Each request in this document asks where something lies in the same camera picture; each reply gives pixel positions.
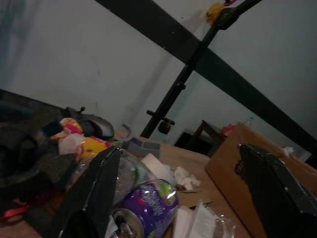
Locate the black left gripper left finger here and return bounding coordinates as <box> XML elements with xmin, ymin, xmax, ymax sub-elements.
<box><xmin>50</xmin><ymin>145</ymin><xmax>123</xmax><ymax>238</ymax></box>

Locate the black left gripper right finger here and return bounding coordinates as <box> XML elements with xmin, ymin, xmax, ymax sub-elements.
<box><xmin>238</xmin><ymin>143</ymin><xmax>317</xmax><ymax>238</ymax></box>

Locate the clear plastic bottle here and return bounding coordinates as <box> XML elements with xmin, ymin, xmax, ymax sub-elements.
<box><xmin>79</xmin><ymin>149</ymin><xmax>159</xmax><ymax>206</ymax></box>

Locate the brown cardboard box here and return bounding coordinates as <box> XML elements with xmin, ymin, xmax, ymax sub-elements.
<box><xmin>205</xmin><ymin>123</ymin><xmax>317</xmax><ymax>238</ymax></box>

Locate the yellow pink snack wrapper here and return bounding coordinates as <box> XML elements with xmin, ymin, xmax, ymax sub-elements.
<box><xmin>51</xmin><ymin>118</ymin><xmax>112</xmax><ymax>161</ymax></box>

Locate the purple drink can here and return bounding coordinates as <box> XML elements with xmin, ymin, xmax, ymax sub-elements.
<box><xmin>111</xmin><ymin>178</ymin><xmax>180</xmax><ymax>238</ymax></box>

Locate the grey helmet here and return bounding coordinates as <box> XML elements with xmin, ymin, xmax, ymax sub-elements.
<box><xmin>64</xmin><ymin>106</ymin><xmax>115</xmax><ymax>140</ymax></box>

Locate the grey plastic tray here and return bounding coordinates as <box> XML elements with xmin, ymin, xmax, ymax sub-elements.
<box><xmin>126</xmin><ymin>136</ymin><xmax>161</xmax><ymax>159</ymax></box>

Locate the white foam block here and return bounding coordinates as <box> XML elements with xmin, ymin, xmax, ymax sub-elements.
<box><xmin>141</xmin><ymin>152</ymin><xmax>174</xmax><ymax>178</ymax></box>

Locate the dark patterned bag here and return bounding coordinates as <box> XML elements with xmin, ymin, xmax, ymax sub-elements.
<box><xmin>0</xmin><ymin>89</ymin><xmax>82</xmax><ymax>206</ymax></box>

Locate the pink plastic bag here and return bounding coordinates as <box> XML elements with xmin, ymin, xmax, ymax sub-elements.
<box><xmin>221</xmin><ymin>124</ymin><xmax>238</xmax><ymax>136</ymax></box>

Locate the white printed paper packet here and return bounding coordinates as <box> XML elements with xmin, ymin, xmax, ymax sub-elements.
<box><xmin>173</xmin><ymin>198</ymin><xmax>221</xmax><ymax>238</ymax></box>

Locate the dark wooden stool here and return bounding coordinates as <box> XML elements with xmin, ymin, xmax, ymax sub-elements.
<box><xmin>174</xmin><ymin>119</ymin><xmax>227</xmax><ymax>157</ymax></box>

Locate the crumpled white tissue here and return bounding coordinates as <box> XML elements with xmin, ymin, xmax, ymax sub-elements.
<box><xmin>174</xmin><ymin>166</ymin><xmax>201</xmax><ymax>190</ymax></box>

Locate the black tripod stand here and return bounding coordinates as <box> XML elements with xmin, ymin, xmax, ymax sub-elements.
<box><xmin>140</xmin><ymin>0</ymin><xmax>263</xmax><ymax>139</ymax></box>

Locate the yellow clamp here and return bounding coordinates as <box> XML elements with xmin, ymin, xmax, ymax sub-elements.
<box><xmin>205</xmin><ymin>1</ymin><xmax>226</xmax><ymax>26</ymax></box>

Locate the red strap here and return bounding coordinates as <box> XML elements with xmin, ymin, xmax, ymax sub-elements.
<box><xmin>0</xmin><ymin>200</ymin><xmax>32</xmax><ymax>223</ymax></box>

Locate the black wall beam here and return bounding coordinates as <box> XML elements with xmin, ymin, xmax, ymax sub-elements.
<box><xmin>95</xmin><ymin>0</ymin><xmax>317</xmax><ymax>149</ymax></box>

